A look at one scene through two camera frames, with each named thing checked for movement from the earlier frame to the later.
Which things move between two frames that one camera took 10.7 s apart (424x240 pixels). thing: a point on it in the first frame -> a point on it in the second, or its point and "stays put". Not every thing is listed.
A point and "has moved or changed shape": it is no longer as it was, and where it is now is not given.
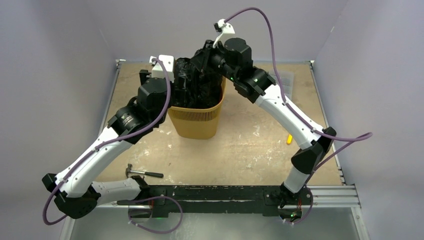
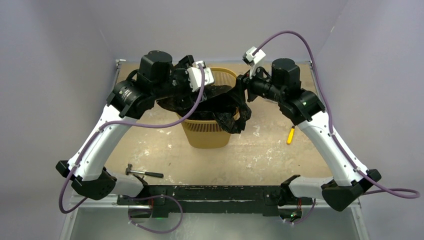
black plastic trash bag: (191, 88) has moved or changed shape
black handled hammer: (128, 170) stays put
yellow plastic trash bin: (199, 123) -> (201, 133)
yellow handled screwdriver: (289, 139) stays put
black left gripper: (144, 73) -> (181, 69)
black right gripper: (202, 60) -> (244, 80)
